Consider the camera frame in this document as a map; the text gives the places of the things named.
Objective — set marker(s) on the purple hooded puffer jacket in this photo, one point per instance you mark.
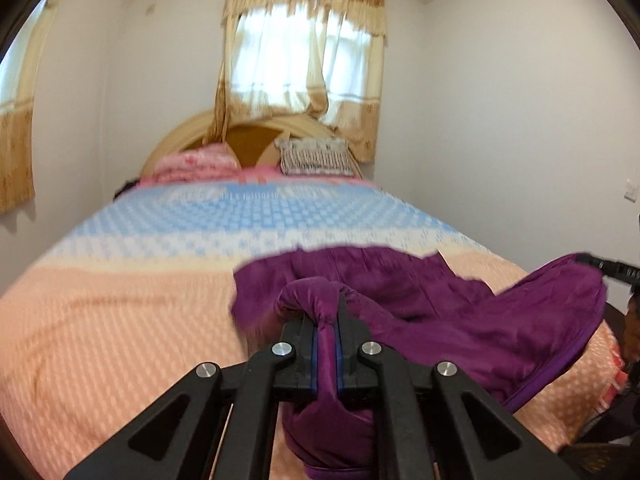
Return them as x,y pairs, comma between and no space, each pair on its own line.
430,320

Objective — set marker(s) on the striped floral pillow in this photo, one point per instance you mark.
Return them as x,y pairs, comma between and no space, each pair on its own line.
315,156

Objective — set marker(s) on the cream arched wooden headboard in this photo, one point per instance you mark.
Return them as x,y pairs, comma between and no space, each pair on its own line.
247,145

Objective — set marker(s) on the bed with polka dot sheet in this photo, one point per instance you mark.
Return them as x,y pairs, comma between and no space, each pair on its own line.
125,310

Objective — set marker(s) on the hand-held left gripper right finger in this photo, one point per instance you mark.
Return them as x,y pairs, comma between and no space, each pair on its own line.
341,360

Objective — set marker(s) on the white wall switch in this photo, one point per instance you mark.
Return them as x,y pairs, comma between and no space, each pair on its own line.
631,190

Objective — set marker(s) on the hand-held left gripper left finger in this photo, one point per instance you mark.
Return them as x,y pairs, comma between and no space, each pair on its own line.
314,360

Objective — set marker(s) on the folded pink blanket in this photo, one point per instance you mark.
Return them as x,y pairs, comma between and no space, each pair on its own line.
197,162

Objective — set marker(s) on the wide beige window curtain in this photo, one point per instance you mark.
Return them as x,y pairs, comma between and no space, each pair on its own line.
300,60

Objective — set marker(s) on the beige side window curtain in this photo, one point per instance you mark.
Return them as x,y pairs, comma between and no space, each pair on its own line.
15,160

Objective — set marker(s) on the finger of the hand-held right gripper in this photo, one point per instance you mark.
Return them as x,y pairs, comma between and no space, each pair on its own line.
612,269

